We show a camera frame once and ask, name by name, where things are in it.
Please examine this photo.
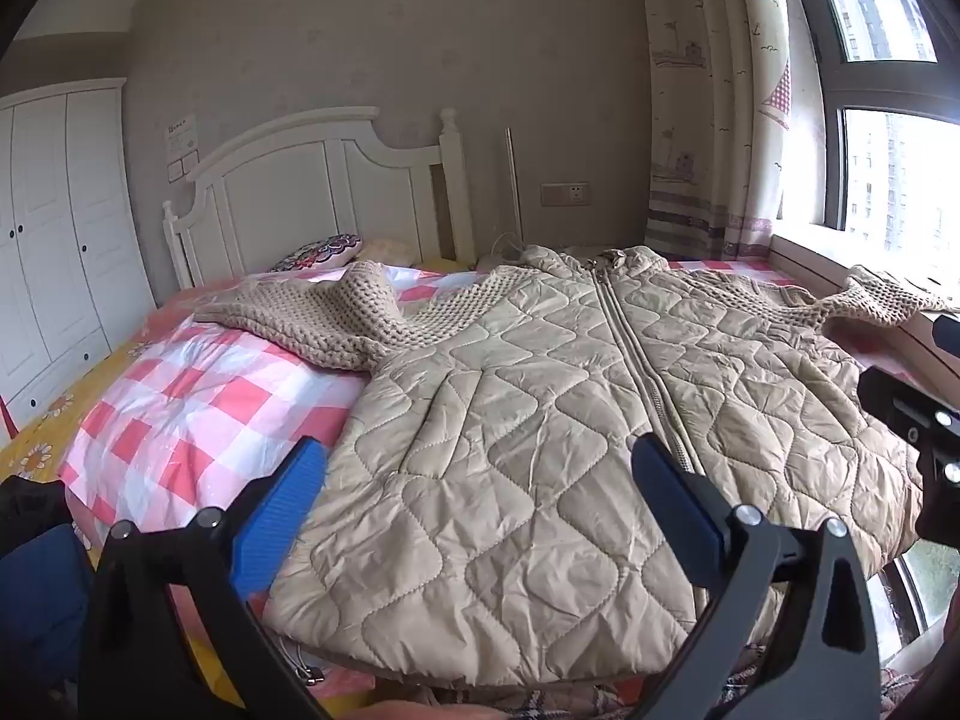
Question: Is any white wall notice paper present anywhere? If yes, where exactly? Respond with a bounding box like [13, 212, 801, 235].
[165, 114, 200, 158]

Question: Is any yellow floral bed sheet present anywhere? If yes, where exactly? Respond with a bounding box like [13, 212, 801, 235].
[0, 315, 376, 720]

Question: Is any white wardrobe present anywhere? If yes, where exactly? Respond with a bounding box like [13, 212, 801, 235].
[0, 79, 158, 413]

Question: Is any white upright pole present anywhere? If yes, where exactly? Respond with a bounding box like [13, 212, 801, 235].
[504, 127, 524, 248]

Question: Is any patterned round pillow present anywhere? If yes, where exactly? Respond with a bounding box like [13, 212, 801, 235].
[268, 234, 365, 272]

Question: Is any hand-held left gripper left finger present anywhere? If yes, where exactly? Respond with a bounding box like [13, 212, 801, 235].
[79, 435, 331, 720]

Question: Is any beige quilted knit-sleeve jacket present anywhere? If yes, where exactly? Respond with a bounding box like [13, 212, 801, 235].
[196, 244, 950, 691]

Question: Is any printed curtain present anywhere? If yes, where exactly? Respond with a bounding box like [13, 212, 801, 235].
[634, 0, 797, 262]

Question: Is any pink checked bed sheet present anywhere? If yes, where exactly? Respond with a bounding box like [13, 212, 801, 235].
[58, 255, 927, 616]

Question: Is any dark blue clothing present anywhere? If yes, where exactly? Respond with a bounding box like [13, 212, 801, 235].
[0, 476, 98, 698]

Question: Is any dark-framed window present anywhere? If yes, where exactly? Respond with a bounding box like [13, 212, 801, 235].
[776, 0, 960, 256]

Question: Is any white wooden headboard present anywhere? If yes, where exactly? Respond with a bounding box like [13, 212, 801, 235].
[161, 106, 477, 293]

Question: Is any wooden windowsill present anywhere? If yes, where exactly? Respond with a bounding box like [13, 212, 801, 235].
[769, 232, 960, 406]

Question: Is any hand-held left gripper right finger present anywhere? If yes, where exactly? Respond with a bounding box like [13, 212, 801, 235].
[630, 435, 882, 720]

